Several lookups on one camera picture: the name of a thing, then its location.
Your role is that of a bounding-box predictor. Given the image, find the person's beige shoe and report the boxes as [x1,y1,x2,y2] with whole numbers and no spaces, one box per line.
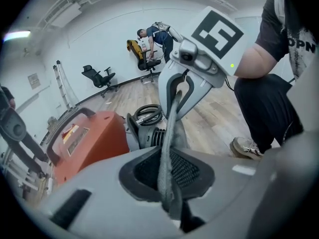
[229,136,265,161]

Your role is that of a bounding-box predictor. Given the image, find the person's black trousers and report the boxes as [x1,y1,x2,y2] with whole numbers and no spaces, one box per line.
[233,73,304,154]

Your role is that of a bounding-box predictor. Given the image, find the person's right forearm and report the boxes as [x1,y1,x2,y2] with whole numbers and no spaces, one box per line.
[233,44,278,79]

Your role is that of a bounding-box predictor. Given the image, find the yellow jacket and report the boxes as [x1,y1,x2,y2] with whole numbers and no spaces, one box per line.
[126,39,144,60]

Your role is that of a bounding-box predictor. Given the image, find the black office chair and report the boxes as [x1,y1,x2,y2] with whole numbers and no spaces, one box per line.
[129,39,162,84]
[81,64,120,99]

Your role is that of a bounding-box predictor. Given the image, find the black vacuum hose with wand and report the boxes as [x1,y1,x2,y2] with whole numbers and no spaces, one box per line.
[133,104,164,127]

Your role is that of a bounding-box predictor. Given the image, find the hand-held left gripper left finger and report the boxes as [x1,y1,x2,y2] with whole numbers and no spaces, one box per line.
[37,145,184,239]

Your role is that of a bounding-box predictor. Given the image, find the metal ladder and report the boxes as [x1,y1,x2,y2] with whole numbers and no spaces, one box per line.
[52,59,80,111]

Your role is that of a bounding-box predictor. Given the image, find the ceiling air conditioner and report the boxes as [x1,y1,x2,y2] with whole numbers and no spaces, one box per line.
[43,2,83,29]

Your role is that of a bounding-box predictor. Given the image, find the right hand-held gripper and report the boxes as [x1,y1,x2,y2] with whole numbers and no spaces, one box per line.
[158,5,247,121]

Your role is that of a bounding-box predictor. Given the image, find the ceiling light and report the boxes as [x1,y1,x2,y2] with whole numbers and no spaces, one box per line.
[3,29,31,41]

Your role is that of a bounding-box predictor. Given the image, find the grey white backpack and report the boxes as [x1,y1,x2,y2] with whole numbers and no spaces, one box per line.
[152,21,184,43]

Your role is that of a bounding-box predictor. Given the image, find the brown cardboard pile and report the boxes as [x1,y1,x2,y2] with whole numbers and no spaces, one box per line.
[45,116,61,132]

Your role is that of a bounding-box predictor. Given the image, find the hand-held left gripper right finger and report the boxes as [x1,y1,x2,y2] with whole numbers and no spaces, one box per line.
[173,146,265,233]

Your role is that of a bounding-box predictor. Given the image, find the orange vacuum cleaner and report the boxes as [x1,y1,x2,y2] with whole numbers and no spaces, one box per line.
[45,107,167,186]

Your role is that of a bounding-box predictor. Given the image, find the person's black white printed shirt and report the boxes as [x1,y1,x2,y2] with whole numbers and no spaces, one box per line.
[255,0,319,82]

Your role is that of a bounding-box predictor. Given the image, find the grey shell backpack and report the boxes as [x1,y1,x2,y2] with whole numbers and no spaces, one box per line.
[0,105,26,142]

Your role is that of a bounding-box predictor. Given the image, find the wall panel box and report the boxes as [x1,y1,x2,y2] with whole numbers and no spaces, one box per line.
[27,73,41,90]

